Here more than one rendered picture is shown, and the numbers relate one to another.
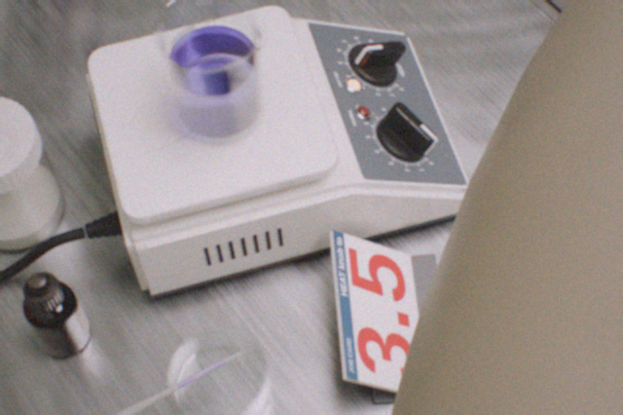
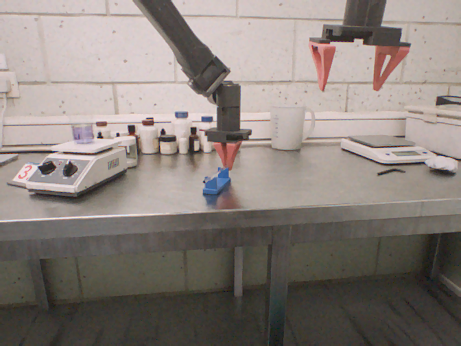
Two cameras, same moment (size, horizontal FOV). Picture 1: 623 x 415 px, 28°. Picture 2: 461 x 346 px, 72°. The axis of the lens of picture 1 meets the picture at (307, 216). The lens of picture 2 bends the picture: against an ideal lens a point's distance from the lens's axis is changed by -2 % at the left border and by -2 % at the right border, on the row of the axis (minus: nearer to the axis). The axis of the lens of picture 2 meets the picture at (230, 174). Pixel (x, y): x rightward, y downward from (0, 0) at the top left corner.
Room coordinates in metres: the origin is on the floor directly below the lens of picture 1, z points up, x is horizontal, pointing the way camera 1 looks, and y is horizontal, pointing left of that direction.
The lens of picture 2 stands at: (1.04, -0.50, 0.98)
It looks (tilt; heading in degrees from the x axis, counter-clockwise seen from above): 16 degrees down; 114
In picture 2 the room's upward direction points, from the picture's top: straight up
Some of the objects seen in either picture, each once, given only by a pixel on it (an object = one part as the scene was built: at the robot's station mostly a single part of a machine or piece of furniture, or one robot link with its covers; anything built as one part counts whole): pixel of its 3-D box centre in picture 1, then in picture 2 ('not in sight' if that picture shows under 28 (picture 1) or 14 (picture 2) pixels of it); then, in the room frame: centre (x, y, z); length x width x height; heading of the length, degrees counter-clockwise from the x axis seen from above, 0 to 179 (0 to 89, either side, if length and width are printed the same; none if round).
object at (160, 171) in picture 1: (209, 110); (88, 145); (0.41, 0.05, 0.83); 0.12 x 0.12 x 0.01; 11
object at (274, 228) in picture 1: (261, 142); (83, 165); (0.41, 0.02, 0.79); 0.22 x 0.13 x 0.08; 101
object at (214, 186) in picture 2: not in sight; (217, 179); (0.72, 0.12, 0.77); 0.10 x 0.03 x 0.04; 96
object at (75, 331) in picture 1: (51, 308); not in sight; (0.32, 0.15, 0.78); 0.03 x 0.03 x 0.07
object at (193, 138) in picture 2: not in sight; (193, 139); (0.48, 0.42, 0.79); 0.03 x 0.03 x 0.08
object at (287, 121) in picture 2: not in sight; (290, 127); (0.76, 0.61, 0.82); 0.18 x 0.13 x 0.15; 161
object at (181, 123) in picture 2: not in sight; (182, 130); (0.42, 0.44, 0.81); 0.07 x 0.07 x 0.13
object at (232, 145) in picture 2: not in sight; (225, 151); (0.71, 0.19, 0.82); 0.07 x 0.07 x 0.09; 6
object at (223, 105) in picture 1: (219, 70); (81, 128); (0.40, 0.04, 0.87); 0.06 x 0.05 x 0.08; 67
